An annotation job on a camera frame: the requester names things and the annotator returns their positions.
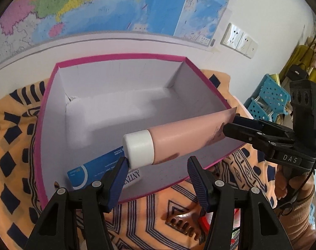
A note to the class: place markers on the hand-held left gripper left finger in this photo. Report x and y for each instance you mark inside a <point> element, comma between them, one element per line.
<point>118,179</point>

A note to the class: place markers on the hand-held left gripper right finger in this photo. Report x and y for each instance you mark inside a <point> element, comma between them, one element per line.
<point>197,181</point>

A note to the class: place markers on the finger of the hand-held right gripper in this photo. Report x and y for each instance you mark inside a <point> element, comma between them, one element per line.
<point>241,133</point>
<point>251,122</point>

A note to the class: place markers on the pink tube with white cap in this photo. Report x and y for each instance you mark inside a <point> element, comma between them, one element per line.
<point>184,138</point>

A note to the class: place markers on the pink cardboard box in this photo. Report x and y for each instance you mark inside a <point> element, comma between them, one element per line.
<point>108,109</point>

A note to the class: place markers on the person's right forearm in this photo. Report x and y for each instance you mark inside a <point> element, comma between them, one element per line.
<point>299,226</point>

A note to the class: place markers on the person's right hand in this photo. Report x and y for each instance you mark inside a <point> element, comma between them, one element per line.
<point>280,185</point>

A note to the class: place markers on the blue perforated plastic basket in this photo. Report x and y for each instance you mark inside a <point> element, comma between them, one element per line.
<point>258,109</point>
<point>273,91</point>

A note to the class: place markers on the blue medicine box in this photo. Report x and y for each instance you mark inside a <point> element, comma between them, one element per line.
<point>95,167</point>

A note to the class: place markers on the small red object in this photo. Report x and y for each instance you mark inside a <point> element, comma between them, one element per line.
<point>204,222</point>

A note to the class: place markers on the brown hair claw clip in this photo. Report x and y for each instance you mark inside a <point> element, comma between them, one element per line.
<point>181,220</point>

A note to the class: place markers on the black bag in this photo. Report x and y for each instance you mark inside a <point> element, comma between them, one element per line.
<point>297,72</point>

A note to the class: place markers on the orange patterned blanket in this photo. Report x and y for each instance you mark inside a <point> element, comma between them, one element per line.
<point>152,213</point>

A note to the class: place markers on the yellow garment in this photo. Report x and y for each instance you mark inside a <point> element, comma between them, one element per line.
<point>301,57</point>

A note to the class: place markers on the white wall socket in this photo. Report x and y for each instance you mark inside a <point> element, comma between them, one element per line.
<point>232,35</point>
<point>247,45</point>

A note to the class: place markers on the small wall map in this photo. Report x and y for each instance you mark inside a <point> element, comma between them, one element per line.
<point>202,13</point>

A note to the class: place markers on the large wall map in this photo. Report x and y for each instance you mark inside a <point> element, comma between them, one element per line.
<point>95,5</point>

